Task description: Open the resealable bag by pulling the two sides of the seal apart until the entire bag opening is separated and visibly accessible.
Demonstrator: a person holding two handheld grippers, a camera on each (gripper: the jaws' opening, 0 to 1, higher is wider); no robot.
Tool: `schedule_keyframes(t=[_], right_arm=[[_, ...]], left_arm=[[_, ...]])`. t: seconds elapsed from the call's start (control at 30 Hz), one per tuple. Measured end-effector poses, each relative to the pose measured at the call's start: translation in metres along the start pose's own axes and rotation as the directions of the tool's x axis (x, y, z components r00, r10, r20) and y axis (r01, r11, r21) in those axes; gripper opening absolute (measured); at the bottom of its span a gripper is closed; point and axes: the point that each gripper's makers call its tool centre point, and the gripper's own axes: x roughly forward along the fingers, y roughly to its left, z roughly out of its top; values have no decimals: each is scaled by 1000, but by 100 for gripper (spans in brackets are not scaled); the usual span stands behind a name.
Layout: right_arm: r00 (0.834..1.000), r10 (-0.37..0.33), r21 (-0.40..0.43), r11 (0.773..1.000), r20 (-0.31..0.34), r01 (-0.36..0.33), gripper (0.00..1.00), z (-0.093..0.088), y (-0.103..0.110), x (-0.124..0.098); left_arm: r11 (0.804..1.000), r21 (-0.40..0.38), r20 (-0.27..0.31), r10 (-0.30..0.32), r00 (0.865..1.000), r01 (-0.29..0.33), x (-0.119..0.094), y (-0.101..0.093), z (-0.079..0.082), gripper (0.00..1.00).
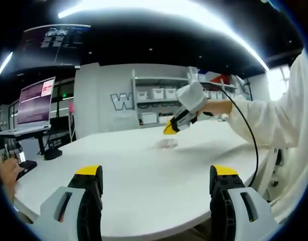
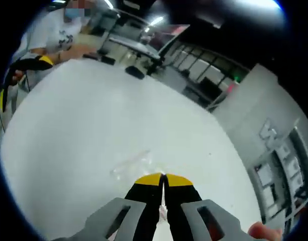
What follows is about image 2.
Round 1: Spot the clear resealable bag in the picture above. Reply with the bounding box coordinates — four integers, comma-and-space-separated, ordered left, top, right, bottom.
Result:
110, 149, 169, 224

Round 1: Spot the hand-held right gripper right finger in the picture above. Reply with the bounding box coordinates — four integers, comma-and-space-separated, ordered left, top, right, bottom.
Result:
164, 173, 250, 241

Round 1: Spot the row of white storage bins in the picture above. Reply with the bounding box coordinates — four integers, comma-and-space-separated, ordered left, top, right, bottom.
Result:
254, 140, 308, 209

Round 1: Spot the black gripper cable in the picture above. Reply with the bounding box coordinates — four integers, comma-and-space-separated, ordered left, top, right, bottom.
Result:
22, 70, 33, 91

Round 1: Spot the black laptop stand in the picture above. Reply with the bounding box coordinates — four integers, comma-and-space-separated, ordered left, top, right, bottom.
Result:
103, 34, 162, 80

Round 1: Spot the grey shelf unit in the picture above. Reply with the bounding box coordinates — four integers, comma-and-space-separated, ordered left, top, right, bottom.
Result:
249, 125, 308, 226

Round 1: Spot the silver laptop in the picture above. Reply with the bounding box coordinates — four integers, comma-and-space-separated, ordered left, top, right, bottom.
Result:
141, 24, 191, 60

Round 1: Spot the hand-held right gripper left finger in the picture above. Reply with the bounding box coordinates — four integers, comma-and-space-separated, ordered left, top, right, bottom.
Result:
55, 172, 165, 241

